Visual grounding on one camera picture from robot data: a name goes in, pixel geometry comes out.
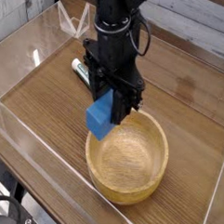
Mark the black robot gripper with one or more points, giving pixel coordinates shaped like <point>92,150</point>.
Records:
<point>111,60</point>

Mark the blue foam block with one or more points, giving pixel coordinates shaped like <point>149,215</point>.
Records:
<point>98,116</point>

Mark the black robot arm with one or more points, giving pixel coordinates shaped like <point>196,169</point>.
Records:
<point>116,12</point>

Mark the brown wooden bowl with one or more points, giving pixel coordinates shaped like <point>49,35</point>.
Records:
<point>128,165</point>

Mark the green white marker pen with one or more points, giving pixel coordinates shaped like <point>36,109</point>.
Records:
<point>81,71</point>

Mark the clear acrylic tray wall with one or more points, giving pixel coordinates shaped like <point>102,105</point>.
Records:
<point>43,129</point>

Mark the black metal table frame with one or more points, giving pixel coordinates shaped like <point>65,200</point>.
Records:
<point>11,194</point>

